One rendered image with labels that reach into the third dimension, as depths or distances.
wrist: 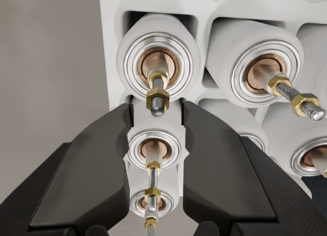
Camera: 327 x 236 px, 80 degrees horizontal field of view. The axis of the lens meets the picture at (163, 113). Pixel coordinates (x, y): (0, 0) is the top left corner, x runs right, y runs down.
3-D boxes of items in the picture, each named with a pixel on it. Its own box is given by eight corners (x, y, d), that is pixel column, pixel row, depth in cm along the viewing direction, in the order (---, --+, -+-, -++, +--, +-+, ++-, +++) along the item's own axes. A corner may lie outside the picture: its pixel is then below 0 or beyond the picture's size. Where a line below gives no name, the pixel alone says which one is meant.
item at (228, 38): (194, 68, 40) (217, 113, 25) (196, 15, 35) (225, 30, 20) (242, 65, 40) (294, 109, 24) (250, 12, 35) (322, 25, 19)
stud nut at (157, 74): (166, 89, 19) (167, 93, 18) (149, 89, 19) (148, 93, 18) (167, 70, 18) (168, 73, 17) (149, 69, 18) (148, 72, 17)
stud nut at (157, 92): (168, 109, 16) (168, 114, 15) (146, 108, 16) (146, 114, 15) (169, 86, 15) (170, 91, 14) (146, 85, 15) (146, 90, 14)
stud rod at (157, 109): (163, 79, 20) (164, 118, 14) (153, 78, 20) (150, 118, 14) (163, 69, 20) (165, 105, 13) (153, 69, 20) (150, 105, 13)
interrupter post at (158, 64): (167, 79, 22) (168, 91, 20) (146, 76, 22) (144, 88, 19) (171, 58, 21) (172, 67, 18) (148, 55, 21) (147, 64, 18)
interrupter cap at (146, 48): (185, 101, 24) (186, 104, 23) (122, 94, 23) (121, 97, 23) (199, 36, 20) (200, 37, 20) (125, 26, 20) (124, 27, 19)
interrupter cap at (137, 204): (177, 190, 32) (178, 193, 32) (169, 216, 36) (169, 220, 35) (132, 185, 31) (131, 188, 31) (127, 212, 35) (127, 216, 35)
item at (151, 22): (179, 66, 40) (192, 110, 24) (132, 60, 39) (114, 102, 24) (189, 13, 35) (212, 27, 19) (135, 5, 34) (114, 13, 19)
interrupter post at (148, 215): (159, 198, 33) (159, 217, 30) (157, 207, 34) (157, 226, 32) (145, 196, 33) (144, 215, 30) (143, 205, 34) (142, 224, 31)
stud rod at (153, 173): (152, 161, 27) (150, 214, 20) (149, 156, 26) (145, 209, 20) (158, 158, 26) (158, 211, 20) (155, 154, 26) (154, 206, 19)
